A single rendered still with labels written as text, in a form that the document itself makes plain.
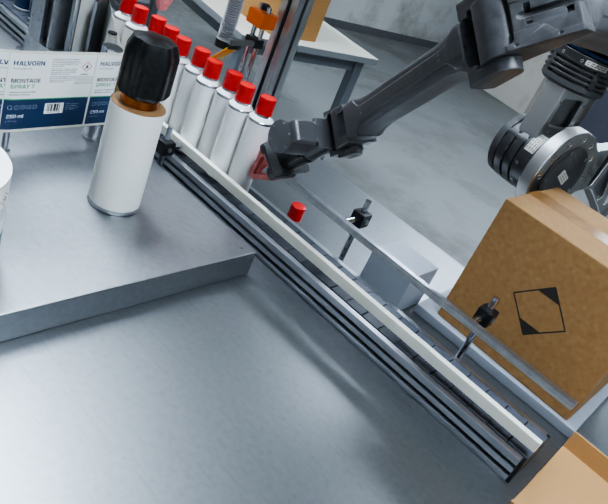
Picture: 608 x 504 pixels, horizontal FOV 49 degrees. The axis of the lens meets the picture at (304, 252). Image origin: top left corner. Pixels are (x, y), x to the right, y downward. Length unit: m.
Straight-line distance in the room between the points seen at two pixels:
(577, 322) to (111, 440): 0.77
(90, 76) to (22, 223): 0.33
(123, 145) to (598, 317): 0.82
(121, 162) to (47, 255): 0.19
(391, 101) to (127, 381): 0.54
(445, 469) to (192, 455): 0.38
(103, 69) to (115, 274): 0.43
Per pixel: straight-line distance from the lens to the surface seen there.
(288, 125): 1.14
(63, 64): 1.26
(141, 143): 1.10
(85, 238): 1.09
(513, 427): 1.08
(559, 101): 1.44
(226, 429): 0.93
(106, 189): 1.15
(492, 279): 1.26
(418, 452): 1.05
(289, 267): 1.23
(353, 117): 1.11
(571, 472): 1.22
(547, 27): 0.84
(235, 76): 1.35
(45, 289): 0.98
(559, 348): 1.25
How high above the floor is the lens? 1.49
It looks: 29 degrees down
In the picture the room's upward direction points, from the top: 24 degrees clockwise
